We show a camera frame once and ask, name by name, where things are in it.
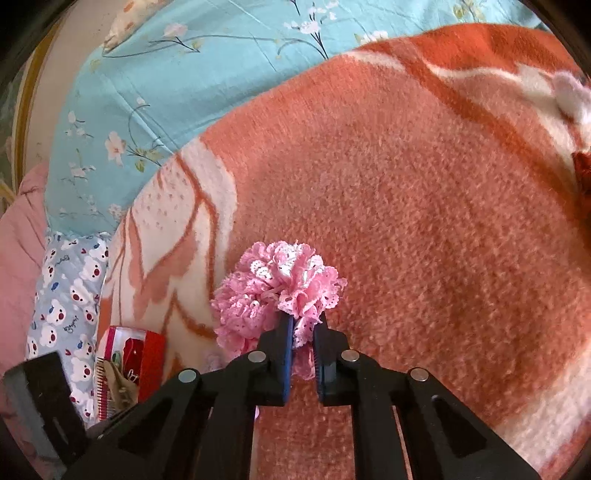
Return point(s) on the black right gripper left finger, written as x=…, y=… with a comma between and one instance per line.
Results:
x=196, y=426

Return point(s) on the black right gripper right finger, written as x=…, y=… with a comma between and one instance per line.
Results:
x=408, y=425

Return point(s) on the beige claw hair clip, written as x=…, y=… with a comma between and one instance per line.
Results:
x=123, y=393

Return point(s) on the red velvet bow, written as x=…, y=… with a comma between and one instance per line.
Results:
x=132, y=354

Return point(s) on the pink lace scrunchie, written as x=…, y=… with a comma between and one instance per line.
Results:
x=270, y=280

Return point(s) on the black hair comb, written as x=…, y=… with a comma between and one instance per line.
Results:
x=104, y=407

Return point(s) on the blue bear print pillow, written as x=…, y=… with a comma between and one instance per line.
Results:
x=66, y=312

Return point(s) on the red and white tray box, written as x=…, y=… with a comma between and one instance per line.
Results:
x=148, y=379

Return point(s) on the pink quilt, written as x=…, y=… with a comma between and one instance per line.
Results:
x=23, y=228

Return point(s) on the orange and cream blanket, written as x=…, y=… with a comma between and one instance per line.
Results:
x=435, y=173

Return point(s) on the teal floral quilt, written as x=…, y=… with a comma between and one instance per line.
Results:
x=170, y=69

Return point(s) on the framed floral picture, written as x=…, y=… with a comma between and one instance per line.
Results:
x=17, y=100

